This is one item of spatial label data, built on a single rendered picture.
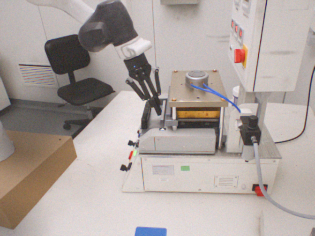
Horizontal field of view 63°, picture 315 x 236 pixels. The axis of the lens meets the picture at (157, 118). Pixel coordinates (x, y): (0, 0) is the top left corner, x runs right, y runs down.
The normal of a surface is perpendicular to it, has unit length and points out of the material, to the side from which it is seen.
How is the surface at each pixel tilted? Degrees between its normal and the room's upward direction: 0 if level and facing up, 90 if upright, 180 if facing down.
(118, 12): 72
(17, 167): 5
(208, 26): 90
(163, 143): 90
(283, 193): 0
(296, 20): 90
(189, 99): 0
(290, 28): 90
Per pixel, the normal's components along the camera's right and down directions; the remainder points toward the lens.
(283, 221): -0.05, -0.86
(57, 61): 0.67, 0.07
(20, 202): 0.96, 0.11
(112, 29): -0.25, 0.51
